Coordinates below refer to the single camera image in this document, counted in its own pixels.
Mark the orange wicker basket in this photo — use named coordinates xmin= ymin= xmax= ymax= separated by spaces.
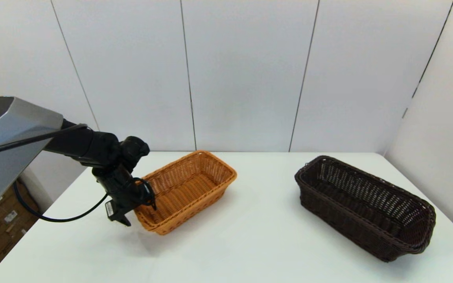
xmin=134 ymin=150 xmax=238 ymax=235

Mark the dark brown wicker basket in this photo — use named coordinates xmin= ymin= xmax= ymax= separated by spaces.
xmin=295 ymin=156 xmax=436 ymax=262

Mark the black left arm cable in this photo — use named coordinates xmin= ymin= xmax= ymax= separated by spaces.
xmin=0 ymin=124 xmax=111 ymax=223

